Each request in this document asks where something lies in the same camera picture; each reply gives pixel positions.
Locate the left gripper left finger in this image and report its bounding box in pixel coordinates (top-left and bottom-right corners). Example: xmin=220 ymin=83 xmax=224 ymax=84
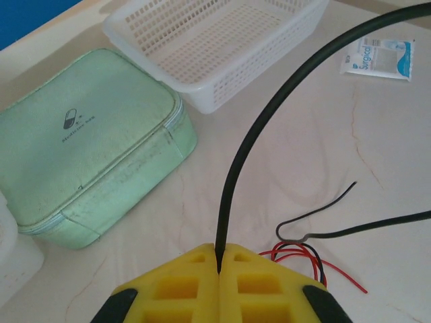
xmin=90 ymin=242 xmax=222 ymax=323

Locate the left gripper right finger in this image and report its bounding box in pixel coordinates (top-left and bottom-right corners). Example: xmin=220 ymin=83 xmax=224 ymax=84
xmin=218 ymin=242 xmax=354 ymax=323

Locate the white perforated plastic basket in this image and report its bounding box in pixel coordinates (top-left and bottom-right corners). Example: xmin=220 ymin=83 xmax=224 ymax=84
xmin=0 ymin=193 xmax=45 ymax=297
xmin=102 ymin=0 xmax=331 ymax=115

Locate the mint green lidded box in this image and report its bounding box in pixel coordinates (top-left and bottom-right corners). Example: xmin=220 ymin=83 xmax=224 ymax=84
xmin=0 ymin=48 xmax=199 ymax=250

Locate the white blue surgical packet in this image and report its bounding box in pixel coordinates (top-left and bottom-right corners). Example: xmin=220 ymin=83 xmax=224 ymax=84
xmin=339 ymin=36 xmax=416 ymax=83

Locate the blue floral wall panel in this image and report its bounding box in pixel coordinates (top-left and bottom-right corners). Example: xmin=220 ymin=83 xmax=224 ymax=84
xmin=0 ymin=0 xmax=84 ymax=51

